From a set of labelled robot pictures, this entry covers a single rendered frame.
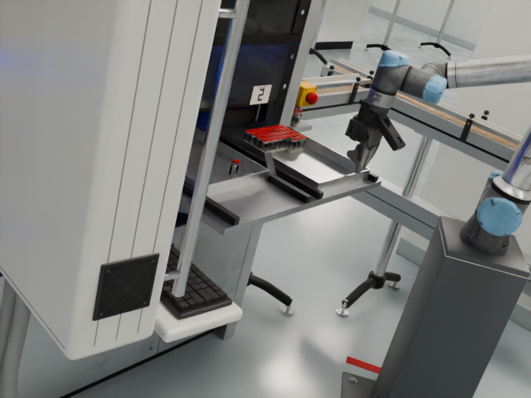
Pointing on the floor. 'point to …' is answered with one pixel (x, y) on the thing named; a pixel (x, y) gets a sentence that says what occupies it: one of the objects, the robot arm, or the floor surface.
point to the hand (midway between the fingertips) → (360, 170)
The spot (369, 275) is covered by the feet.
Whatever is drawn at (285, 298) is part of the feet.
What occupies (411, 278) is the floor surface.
